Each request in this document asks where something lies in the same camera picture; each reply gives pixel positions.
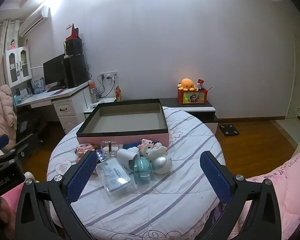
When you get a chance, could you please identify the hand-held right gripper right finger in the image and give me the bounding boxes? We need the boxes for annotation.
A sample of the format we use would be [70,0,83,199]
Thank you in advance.
[199,151,287,240]

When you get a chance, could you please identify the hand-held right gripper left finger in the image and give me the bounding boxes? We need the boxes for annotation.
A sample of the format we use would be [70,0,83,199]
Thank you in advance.
[15,150,98,240]

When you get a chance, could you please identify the white egg-shaped robot toy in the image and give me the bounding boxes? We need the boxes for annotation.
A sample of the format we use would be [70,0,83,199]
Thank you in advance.
[146,144,172,175]

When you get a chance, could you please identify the teal round box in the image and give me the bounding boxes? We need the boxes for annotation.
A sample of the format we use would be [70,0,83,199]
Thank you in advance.
[134,157,153,184]

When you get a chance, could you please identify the pink box with black rim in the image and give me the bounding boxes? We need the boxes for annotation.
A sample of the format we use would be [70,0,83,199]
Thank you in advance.
[76,99,169,147]

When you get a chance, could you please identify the pink puffer jacket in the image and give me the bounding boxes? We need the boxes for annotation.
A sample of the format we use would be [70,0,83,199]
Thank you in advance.
[0,84,17,150]

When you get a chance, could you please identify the white card with label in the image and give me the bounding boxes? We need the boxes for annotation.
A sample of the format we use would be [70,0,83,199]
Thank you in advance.
[96,159,135,197]

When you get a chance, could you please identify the black office chair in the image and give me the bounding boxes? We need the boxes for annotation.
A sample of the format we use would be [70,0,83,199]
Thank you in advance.
[15,105,47,155]

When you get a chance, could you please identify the pink cloth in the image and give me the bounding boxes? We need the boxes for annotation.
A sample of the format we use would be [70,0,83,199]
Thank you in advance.
[0,182,23,240]

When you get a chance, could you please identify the clear container with brass tube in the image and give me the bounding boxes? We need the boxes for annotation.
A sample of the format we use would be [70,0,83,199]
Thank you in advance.
[100,141,123,158]

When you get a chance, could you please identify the white plastic cylinder device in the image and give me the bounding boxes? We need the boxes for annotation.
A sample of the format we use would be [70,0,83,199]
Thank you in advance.
[116,147,140,170]

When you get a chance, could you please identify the black bathroom scale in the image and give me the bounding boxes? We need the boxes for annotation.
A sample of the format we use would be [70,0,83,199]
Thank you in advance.
[220,123,240,137]

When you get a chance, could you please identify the white striped quilt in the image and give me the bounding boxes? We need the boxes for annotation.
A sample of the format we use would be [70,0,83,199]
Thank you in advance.
[47,106,227,240]

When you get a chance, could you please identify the blue white box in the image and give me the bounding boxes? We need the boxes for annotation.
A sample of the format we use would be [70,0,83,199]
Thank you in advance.
[31,78,45,94]

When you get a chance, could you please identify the pink printed quilt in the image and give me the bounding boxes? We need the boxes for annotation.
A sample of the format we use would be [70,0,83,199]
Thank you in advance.
[240,145,300,240]

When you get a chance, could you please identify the white desk with drawers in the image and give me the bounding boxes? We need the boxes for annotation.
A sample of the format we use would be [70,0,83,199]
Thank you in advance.
[12,81,93,134]

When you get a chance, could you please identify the white hutch cabinet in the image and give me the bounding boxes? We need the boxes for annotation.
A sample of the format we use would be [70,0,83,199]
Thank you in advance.
[4,46,32,88]

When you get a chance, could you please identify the red printed storage box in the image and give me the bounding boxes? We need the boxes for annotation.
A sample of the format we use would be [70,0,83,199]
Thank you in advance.
[178,89,208,105]

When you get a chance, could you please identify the bottle with orange cap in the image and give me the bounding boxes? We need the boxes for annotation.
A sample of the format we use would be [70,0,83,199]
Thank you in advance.
[89,80,100,103]

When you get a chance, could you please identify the black computer monitor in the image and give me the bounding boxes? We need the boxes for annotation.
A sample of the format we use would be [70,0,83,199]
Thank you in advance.
[43,54,67,89]

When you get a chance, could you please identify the orange octopus plush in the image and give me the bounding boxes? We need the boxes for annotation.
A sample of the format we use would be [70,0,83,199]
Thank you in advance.
[177,78,197,91]

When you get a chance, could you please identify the black computer tower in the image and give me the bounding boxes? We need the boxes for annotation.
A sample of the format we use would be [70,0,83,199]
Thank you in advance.
[63,54,88,88]

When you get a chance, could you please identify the white door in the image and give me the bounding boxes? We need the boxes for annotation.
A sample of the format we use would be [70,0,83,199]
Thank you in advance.
[285,32,300,120]

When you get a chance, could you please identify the white air conditioner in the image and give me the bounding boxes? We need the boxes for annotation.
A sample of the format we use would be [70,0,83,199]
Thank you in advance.
[19,6,50,37]

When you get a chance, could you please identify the black power cables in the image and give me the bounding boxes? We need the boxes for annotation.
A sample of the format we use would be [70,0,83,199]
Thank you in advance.
[97,74,115,98]

